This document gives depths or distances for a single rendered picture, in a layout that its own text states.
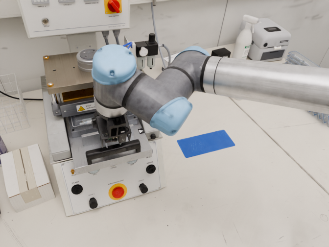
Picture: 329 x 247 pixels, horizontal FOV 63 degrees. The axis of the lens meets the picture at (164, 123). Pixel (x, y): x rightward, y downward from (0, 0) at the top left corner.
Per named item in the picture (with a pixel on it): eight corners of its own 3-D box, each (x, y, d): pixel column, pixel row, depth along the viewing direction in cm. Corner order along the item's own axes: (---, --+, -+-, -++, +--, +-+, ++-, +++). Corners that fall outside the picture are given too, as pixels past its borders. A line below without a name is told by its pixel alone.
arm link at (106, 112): (90, 81, 55) (128, 75, 58) (91, 93, 59) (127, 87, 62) (98, 112, 52) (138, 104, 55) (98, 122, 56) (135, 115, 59)
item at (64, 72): (47, 70, 95) (38, 35, 86) (132, 58, 105) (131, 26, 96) (54, 113, 79) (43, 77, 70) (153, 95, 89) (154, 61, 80)
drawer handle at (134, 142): (86, 160, 74) (84, 150, 71) (138, 147, 79) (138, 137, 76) (87, 165, 73) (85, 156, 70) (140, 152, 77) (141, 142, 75)
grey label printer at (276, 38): (233, 45, 167) (240, 17, 156) (259, 41, 173) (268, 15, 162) (255, 65, 151) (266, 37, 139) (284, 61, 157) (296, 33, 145)
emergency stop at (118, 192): (112, 197, 89) (110, 187, 87) (124, 194, 90) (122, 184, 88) (113, 200, 87) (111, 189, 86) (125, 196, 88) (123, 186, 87)
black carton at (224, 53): (209, 61, 151) (211, 50, 146) (221, 58, 155) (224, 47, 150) (216, 66, 148) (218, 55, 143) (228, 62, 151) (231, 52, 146)
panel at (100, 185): (72, 214, 85) (59, 162, 78) (161, 188, 94) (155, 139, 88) (73, 218, 83) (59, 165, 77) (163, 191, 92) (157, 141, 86)
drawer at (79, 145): (63, 110, 94) (59, 91, 88) (125, 98, 100) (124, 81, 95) (76, 177, 74) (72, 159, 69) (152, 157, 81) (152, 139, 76)
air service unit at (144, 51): (126, 69, 107) (124, 34, 97) (159, 64, 112) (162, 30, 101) (129, 76, 104) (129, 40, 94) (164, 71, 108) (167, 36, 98)
